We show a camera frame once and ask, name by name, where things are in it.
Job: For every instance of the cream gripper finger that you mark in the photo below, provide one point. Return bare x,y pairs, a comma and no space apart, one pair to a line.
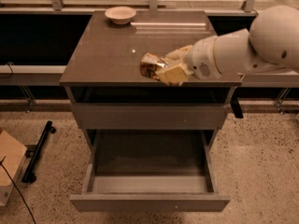
178,54
174,74

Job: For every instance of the open grey middle drawer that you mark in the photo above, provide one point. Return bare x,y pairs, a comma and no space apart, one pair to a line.
154,171

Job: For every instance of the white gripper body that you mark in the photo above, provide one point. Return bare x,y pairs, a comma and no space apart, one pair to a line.
201,59

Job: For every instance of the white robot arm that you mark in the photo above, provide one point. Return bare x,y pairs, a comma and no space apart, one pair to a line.
271,43

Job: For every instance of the grey drawer cabinet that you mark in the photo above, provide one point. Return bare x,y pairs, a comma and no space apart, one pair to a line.
104,68

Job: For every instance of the closed grey top drawer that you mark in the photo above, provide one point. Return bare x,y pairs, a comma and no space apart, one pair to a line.
149,117

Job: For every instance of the crushed orange can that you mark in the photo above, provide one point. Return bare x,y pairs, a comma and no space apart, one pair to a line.
150,64

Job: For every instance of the wooden box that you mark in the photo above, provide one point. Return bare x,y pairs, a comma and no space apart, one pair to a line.
12,153

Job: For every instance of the black metal bar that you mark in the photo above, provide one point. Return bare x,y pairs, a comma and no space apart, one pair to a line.
33,153

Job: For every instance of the white bowl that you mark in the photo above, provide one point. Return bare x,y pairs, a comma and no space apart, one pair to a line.
120,15

